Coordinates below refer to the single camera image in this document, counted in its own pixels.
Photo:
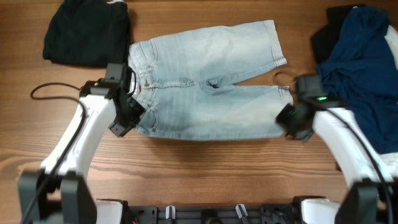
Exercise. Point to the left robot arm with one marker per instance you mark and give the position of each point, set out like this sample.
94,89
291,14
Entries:
57,192

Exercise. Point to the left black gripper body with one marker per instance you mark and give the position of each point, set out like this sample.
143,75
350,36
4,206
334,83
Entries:
128,117

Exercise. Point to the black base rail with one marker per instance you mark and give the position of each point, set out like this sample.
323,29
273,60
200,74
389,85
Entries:
217,214

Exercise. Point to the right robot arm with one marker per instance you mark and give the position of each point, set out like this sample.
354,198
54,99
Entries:
372,196

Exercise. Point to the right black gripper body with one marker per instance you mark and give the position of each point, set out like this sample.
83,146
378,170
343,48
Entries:
286,119

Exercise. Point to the navy blue garment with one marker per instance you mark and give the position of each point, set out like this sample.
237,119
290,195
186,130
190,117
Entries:
361,70

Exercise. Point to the folded black garment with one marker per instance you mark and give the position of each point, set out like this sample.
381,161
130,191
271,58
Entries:
88,33

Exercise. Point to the black garment in pile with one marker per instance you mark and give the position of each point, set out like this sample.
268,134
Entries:
324,40

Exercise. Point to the light blue denim shorts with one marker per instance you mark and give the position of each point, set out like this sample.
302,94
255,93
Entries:
191,84

